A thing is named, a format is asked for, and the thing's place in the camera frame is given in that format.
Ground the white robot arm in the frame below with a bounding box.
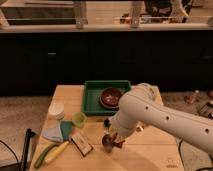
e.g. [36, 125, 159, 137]
[111, 84, 213, 153]

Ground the metal cup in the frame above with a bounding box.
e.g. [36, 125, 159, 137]
[102, 135, 113, 152]

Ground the small green cup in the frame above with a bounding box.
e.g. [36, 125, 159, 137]
[72, 112, 86, 128]

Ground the small metal clip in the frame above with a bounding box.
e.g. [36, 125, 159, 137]
[136, 125, 144, 132]

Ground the brown rectangular block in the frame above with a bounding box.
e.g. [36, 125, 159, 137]
[71, 132, 93, 156]

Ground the dark red bowl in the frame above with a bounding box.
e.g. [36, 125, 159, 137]
[99, 87, 123, 109]

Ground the green plastic tray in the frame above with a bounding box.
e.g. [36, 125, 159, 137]
[82, 80, 131, 116]

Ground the teal sponge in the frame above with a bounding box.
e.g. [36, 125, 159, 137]
[60, 121, 73, 141]

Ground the light blue cloth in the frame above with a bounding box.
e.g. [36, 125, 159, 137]
[42, 122, 63, 143]

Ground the green cucumber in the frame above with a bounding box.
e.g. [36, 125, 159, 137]
[34, 143, 59, 169]

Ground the black stand left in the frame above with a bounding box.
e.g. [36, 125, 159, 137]
[20, 129, 35, 171]

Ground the dish brush with handle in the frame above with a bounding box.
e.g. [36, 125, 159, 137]
[104, 118, 111, 128]

